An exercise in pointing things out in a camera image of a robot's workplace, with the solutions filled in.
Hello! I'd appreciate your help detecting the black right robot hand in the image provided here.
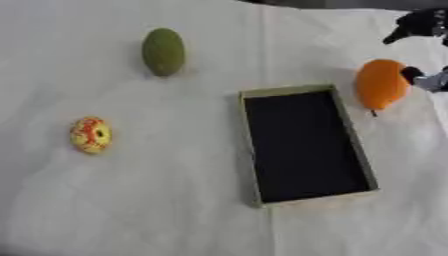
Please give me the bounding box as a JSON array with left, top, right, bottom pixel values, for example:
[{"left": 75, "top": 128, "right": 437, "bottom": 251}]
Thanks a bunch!
[{"left": 381, "top": 7, "right": 448, "bottom": 94}]

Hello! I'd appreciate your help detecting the tan box with black inside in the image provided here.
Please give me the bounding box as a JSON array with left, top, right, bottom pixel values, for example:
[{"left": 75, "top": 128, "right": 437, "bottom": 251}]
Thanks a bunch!
[{"left": 236, "top": 83, "right": 382, "bottom": 209}]

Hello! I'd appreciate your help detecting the orange toy fruit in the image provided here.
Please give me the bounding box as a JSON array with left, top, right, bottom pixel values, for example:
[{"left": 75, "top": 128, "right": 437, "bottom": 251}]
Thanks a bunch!
[{"left": 355, "top": 58, "right": 413, "bottom": 118}]

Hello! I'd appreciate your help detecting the green oval toy fruit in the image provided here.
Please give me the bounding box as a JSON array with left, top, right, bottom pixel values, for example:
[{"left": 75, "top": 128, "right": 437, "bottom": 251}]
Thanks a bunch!
[{"left": 140, "top": 27, "right": 188, "bottom": 77}]

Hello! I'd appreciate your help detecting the yellow and red toy apple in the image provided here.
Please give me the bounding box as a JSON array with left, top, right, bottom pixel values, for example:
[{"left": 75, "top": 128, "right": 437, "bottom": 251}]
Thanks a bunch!
[{"left": 68, "top": 115, "right": 114, "bottom": 155}]

